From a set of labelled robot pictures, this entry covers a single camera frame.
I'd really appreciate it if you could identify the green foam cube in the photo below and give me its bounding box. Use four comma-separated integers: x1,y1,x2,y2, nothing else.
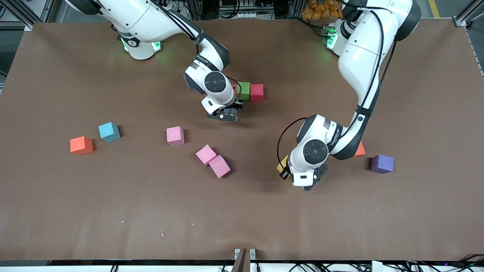
237,82,251,101

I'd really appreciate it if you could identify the pink foam cube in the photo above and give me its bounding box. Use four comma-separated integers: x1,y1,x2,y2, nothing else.
166,126,185,147
209,155,231,179
195,144,217,167

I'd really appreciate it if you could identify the brown table cover sheet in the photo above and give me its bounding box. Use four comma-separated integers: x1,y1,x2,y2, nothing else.
0,19,484,262

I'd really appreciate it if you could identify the white power strip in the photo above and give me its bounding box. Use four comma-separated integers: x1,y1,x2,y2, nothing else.
227,11,261,19

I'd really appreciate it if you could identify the light blue foam cube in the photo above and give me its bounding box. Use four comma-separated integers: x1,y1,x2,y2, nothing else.
98,122,121,143

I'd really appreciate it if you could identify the orange plastic pile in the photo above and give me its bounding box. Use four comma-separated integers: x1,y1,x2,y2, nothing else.
301,0,343,19

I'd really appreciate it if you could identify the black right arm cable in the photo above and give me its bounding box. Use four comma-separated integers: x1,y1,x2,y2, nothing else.
226,76,243,97

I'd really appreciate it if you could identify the metal mount bracket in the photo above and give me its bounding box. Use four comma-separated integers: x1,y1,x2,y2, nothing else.
233,248,257,272

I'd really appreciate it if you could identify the aluminium table edge rail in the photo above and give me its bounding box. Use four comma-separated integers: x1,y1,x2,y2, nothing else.
466,26,484,78

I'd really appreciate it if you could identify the aluminium frame strut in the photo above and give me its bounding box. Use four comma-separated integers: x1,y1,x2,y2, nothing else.
453,0,484,28
0,0,51,31

